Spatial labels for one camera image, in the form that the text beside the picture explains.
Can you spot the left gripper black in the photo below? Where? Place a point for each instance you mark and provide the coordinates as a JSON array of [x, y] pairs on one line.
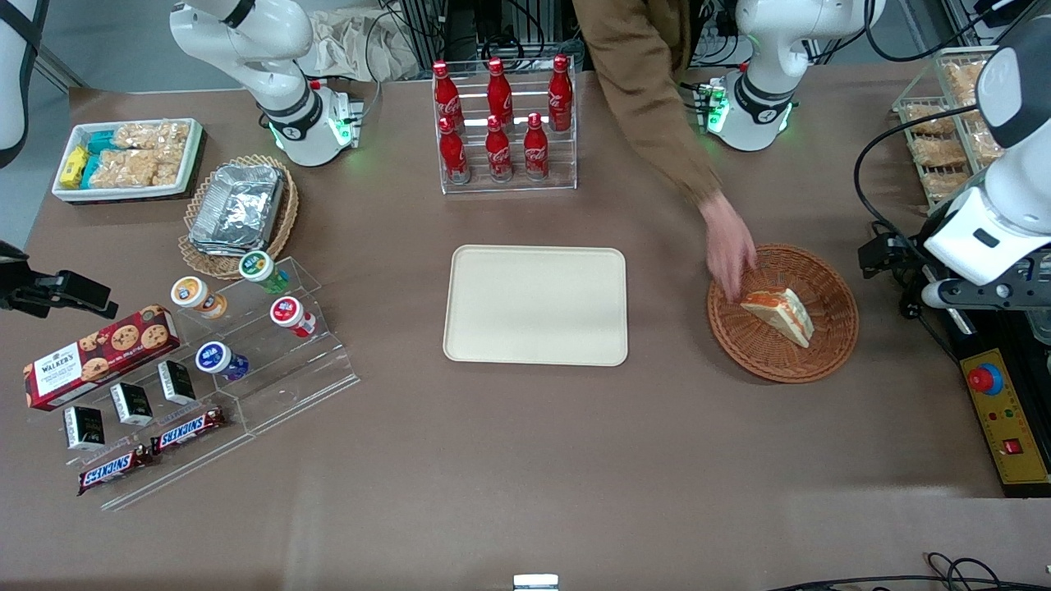
[[900, 256]]

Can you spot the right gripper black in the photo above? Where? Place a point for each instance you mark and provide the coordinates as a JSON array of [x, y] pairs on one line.
[[25, 289]]

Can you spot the triangular sandwich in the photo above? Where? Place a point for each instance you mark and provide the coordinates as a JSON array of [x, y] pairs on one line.
[[784, 316]]

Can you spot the forearm in brown sleeve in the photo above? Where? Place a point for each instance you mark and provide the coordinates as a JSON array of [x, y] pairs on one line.
[[649, 90]]

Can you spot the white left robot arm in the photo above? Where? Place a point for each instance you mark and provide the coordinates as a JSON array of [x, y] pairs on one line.
[[768, 49]]

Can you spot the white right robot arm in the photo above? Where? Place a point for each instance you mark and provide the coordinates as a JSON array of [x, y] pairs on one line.
[[271, 74]]

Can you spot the round brown wicker basket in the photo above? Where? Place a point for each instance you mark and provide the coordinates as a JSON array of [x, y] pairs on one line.
[[829, 328]]

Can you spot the silver foil tray stack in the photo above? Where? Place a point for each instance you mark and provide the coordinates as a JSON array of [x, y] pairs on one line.
[[238, 209]]

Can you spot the oval wicker basket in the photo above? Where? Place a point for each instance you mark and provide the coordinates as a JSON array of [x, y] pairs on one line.
[[283, 222]]

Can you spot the cream plastic tray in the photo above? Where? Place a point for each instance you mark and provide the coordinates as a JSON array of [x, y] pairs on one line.
[[534, 305]]

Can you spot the person's bare hand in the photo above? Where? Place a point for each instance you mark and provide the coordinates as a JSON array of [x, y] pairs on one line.
[[731, 246]]

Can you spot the red Walkers cookie box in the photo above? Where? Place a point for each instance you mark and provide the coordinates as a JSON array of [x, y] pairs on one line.
[[98, 353]]

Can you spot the clear bag rice crackers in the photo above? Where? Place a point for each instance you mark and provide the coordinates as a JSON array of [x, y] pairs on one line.
[[962, 80], [123, 171], [944, 185], [152, 135], [168, 171], [926, 116], [940, 152], [985, 144]]

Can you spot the orange lid yoghurt cup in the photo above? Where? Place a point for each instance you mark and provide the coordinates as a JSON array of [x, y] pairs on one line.
[[190, 292]]

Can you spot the teal snack packet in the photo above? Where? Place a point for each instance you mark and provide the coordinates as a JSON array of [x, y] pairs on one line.
[[103, 142], [90, 171]]

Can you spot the small black white box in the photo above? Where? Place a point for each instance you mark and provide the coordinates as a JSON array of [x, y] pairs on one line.
[[131, 404], [84, 428], [176, 382]]

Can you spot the yellow snack packet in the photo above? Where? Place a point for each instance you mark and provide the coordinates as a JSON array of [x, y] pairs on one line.
[[74, 167]]

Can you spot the blue lid yoghurt cup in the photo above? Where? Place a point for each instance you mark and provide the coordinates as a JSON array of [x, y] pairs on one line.
[[213, 357]]

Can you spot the white rectangular snack bin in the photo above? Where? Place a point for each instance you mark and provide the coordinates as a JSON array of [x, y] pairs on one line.
[[194, 160]]

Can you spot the Snickers chocolate bar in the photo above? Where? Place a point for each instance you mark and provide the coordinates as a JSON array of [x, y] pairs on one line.
[[189, 429], [115, 470]]

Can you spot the green lid yoghurt cup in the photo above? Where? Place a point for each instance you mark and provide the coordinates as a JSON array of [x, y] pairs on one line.
[[256, 266]]

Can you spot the red lid yoghurt cup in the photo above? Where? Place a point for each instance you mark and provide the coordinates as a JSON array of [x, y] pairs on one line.
[[286, 311]]

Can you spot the clear acrylic stepped stand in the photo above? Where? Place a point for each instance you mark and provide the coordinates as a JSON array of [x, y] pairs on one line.
[[205, 468], [296, 377]]

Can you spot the yellow emergency stop box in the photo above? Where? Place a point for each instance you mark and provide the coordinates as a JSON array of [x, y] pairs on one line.
[[1014, 427]]

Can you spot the red cola bottle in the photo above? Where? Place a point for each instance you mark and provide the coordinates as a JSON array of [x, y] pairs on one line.
[[535, 152], [499, 90], [497, 152], [560, 90], [446, 94], [453, 156]]

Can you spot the crumpled beige plastic bag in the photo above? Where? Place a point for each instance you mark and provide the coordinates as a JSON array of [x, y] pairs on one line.
[[361, 45]]

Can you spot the clear acrylic bottle rack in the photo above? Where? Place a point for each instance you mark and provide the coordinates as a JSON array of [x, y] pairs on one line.
[[509, 187]]

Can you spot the black metal equipment rack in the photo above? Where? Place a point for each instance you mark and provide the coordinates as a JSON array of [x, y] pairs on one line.
[[493, 29]]

